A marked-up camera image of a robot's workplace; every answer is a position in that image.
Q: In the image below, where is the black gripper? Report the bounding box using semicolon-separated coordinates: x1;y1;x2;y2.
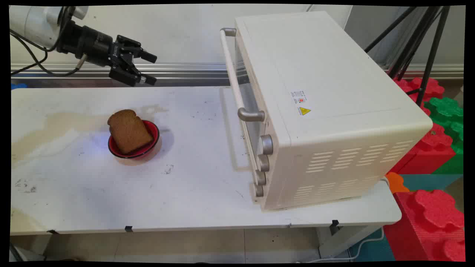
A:
79;25;158;87

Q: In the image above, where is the white drawer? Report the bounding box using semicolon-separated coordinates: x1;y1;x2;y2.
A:
232;26;269;193

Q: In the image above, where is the cream oven door handle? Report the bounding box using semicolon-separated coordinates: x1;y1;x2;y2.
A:
220;28;266;123

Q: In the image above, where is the brown bread slice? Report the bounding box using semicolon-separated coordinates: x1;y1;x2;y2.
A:
107;109;154;155

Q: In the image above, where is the red bowl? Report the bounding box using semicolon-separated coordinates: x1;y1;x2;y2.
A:
108;119;160;159

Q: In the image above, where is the large silver oven knob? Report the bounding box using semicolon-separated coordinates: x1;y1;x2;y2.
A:
261;135;274;155

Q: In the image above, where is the white rating label sticker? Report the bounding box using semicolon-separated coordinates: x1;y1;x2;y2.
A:
291;90;308;105

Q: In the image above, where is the cream toaster oven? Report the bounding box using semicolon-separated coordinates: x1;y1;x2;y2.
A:
220;10;434;212

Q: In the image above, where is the orange foam piece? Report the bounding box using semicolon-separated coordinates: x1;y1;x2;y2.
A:
385;172;410;194

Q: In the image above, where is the small red foam block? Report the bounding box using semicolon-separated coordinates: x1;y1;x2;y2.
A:
393;77;445;115

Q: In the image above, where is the black tripod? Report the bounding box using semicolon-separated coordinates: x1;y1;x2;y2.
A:
364;6;451;108

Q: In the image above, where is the teal foam floor mat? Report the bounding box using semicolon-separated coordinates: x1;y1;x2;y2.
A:
349;228;396;262

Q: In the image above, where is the medium red foam block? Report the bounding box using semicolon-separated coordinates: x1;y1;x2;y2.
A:
388;124;456;175

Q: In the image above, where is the green foam block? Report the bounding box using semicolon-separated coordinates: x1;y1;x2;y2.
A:
424;97;464;175

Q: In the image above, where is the teal foam block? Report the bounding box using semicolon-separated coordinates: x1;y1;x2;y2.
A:
401;174;464;193

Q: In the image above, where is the large red foam block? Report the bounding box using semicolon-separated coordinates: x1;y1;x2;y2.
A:
383;190;466;262

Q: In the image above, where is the aluminium rail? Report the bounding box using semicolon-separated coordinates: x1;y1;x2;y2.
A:
10;63;464;80

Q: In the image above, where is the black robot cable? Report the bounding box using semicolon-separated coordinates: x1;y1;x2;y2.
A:
10;7;88;78

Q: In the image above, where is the white table leg frame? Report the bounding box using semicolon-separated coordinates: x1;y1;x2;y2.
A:
315;224;383;258

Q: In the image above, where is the white floor cable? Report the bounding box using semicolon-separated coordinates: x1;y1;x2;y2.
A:
297;230;384;262

